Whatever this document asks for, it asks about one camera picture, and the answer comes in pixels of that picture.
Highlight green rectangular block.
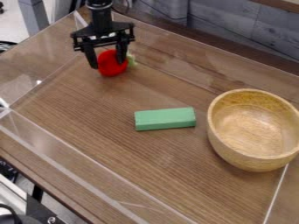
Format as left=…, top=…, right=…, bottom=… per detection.
left=135, top=107, right=196, bottom=131

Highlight wooden bowl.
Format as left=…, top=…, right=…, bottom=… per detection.
left=207, top=88, right=299, bottom=172

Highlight black clamp bracket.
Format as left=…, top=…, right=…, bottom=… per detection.
left=0, top=200, right=68, bottom=224

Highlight clear acrylic tray wall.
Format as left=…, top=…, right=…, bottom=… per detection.
left=0, top=12, right=299, bottom=224

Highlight grey table leg post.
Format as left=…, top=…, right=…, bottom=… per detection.
left=17, top=0, right=49, bottom=36

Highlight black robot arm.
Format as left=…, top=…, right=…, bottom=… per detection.
left=69, top=0, right=136, bottom=69

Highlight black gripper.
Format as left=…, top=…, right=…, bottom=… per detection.
left=69, top=22, right=136, bottom=69

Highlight red plush fruit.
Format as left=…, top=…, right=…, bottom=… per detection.
left=97, top=49, right=136, bottom=77

